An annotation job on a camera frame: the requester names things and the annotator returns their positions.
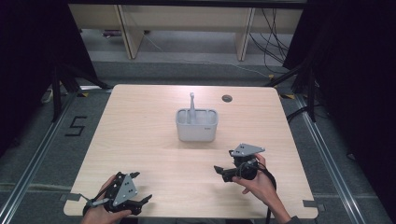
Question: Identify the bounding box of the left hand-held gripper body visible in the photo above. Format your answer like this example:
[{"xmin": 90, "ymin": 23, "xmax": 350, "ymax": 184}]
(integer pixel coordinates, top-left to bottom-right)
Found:
[{"xmin": 104, "ymin": 171, "xmax": 144, "ymax": 217}]

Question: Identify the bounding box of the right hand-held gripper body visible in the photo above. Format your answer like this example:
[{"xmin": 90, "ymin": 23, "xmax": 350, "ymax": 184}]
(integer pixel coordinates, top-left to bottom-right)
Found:
[{"xmin": 229, "ymin": 142, "xmax": 266, "ymax": 182}]

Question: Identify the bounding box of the grey toothbrush holder box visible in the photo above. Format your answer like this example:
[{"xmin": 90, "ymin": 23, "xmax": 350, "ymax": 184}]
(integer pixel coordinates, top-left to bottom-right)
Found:
[{"xmin": 175, "ymin": 107, "xmax": 219, "ymax": 143}]

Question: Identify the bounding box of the white electric toothbrush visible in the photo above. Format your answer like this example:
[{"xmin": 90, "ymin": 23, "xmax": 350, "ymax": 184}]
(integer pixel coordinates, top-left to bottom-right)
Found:
[{"xmin": 188, "ymin": 91, "xmax": 197, "ymax": 125}]

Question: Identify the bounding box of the person's right hand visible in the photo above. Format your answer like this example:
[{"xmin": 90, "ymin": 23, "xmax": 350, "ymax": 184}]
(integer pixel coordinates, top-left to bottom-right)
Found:
[{"xmin": 231, "ymin": 153, "xmax": 278, "ymax": 210}]

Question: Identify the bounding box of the person's left hand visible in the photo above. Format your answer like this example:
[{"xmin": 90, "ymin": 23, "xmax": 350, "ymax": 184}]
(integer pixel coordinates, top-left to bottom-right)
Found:
[{"xmin": 80, "ymin": 175, "xmax": 133, "ymax": 224}]

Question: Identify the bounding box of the grey tape strip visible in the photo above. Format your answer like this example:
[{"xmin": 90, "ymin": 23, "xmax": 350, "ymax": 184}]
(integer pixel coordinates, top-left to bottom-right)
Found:
[
  {"xmin": 59, "ymin": 192, "xmax": 82, "ymax": 203},
  {"xmin": 303, "ymin": 199, "xmax": 327, "ymax": 213}
]

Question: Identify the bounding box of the black metal stand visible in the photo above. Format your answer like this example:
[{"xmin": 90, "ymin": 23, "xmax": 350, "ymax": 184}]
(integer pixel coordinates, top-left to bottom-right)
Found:
[
  {"xmin": 263, "ymin": 61, "xmax": 318, "ymax": 123},
  {"xmin": 50, "ymin": 63, "xmax": 111, "ymax": 123}
]

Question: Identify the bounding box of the black curtain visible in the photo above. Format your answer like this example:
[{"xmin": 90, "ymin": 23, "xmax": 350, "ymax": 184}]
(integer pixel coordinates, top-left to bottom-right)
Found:
[
  {"xmin": 281, "ymin": 0, "xmax": 396, "ymax": 216},
  {"xmin": 0, "ymin": 0, "xmax": 98, "ymax": 158}
]

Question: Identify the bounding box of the light wooden desk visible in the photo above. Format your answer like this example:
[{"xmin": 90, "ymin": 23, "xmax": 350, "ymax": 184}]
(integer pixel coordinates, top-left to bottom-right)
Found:
[{"xmin": 68, "ymin": 3, "xmax": 304, "ymax": 62}]

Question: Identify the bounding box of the right hand-held gripper cable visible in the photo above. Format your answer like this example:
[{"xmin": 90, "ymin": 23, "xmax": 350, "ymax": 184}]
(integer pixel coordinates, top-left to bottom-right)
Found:
[{"xmin": 255, "ymin": 161, "xmax": 278, "ymax": 224}]

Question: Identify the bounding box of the hand-held gripper cable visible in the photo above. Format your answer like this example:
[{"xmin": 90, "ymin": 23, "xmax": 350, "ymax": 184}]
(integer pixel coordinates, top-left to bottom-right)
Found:
[
  {"xmin": 79, "ymin": 191, "xmax": 111, "ymax": 217},
  {"xmin": 255, "ymin": 161, "xmax": 278, "ymax": 224}
]

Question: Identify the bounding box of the left hand-held gripper cable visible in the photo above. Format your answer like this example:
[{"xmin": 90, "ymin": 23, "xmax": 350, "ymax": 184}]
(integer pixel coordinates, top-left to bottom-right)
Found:
[{"xmin": 79, "ymin": 191, "xmax": 111, "ymax": 217}]

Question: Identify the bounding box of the black floor cable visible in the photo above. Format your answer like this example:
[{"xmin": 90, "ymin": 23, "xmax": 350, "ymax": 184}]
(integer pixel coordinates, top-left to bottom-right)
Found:
[{"xmin": 285, "ymin": 105, "xmax": 310, "ymax": 123}]

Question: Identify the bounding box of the metal floor rail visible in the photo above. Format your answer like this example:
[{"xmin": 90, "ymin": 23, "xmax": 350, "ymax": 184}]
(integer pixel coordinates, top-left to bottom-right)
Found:
[
  {"xmin": 0, "ymin": 92, "xmax": 78, "ymax": 220},
  {"xmin": 294, "ymin": 92, "xmax": 366, "ymax": 224}
]

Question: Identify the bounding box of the bundle of black cables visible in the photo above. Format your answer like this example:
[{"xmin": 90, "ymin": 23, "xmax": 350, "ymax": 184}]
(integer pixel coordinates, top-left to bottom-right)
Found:
[{"xmin": 247, "ymin": 7, "xmax": 291, "ymax": 75}]

